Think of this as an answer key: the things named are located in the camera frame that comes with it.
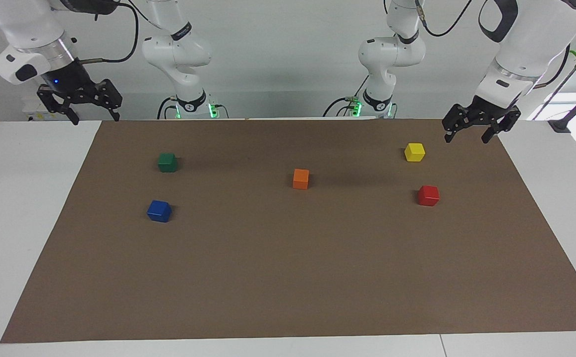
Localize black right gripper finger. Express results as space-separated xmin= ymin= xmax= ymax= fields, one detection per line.
xmin=37 ymin=84 xmax=81 ymax=126
xmin=90 ymin=78 xmax=123 ymax=122

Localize yellow cube block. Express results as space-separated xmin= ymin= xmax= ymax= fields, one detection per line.
xmin=404 ymin=143 xmax=426 ymax=163

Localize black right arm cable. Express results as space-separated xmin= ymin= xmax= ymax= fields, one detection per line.
xmin=77 ymin=0 xmax=174 ymax=65

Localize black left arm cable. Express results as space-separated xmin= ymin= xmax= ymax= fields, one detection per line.
xmin=414 ymin=0 xmax=572 ymax=90

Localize black base cable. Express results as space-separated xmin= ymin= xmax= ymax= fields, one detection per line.
xmin=323 ymin=74 xmax=369 ymax=118
xmin=157 ymin=96 xmax=179 ymax=120

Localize red cube block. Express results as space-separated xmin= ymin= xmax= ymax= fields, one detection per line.
xmin=417 ymin=185 xmax=440 ymax=207

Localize brown table mat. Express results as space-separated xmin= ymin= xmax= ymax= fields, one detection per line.
xmin=0 ymin=118 xmax=576 ymax=344

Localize blue cube block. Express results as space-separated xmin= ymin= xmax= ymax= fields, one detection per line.
xmin=147 ymin=200 xmax=173 ymax=223

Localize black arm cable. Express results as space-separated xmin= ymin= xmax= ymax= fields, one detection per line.
xmin=414 ymin=0 xmax=572 ymax=90
xmin=77 ymin=0 xmax=174 ymax=65

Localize white box with yellow label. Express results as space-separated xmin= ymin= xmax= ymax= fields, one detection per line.
xmin=23 ymin=97 xmax=78 ymax=122

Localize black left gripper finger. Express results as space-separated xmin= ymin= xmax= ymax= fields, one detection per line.
xmin=442 ymin=103 xmax=473 ymax=144
xmin=481 ymin=106 xmax=522 ymax=145

